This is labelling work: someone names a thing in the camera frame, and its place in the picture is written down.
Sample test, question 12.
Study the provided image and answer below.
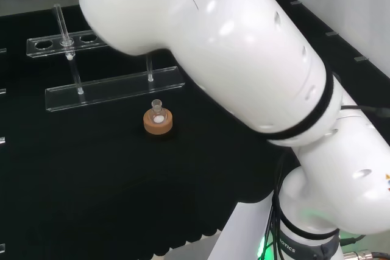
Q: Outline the clear acrylic funnel stand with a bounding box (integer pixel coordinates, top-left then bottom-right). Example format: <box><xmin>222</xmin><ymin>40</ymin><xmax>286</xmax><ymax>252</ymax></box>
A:
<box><xmin>26</xmin><ymin>3</ymin><xmax>185</xmax><ymax>112</ymax></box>

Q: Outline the small round-bottom glass flask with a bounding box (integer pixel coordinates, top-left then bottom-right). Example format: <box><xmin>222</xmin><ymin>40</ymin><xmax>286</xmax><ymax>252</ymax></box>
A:
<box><xmin>149</xmin><ymin>99</ymin><xmax>167</xmax><ymax>125</ymax></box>

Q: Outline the brown cork ring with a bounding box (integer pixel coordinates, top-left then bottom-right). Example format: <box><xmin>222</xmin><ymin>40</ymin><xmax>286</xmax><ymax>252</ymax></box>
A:
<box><xmin>143</xmin><ymin>108</ymin><xmax>174</xmax><ymax>136</ymax></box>

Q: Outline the black bench cloth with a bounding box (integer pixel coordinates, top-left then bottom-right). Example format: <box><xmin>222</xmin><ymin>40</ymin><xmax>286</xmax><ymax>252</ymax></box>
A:
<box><xmin>0</xmin><ymin>0</ymin><xmax>390</xmax><ymax>260</ymax></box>

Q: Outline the black cable bundle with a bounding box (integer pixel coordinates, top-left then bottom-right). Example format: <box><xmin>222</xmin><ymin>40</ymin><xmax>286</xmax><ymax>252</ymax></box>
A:
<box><xmin>262</xmin><ymin>149</ymin><xmax>288</xmax><ymax>260</ymax></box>

